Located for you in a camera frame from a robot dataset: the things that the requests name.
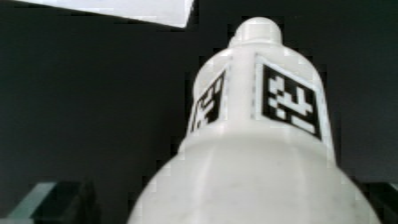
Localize white lamp bulb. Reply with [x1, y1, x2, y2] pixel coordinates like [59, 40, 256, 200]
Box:
[126, 17, 382, 224]

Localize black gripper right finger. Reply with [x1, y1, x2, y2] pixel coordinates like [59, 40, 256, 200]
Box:
[361, 182, 398, 224]

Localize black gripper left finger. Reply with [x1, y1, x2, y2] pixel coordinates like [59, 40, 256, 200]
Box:
[0, 181, 100, 224]

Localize white U-shaped fence frame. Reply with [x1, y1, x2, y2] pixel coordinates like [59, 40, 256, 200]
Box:
[18, 0, 196, 28]

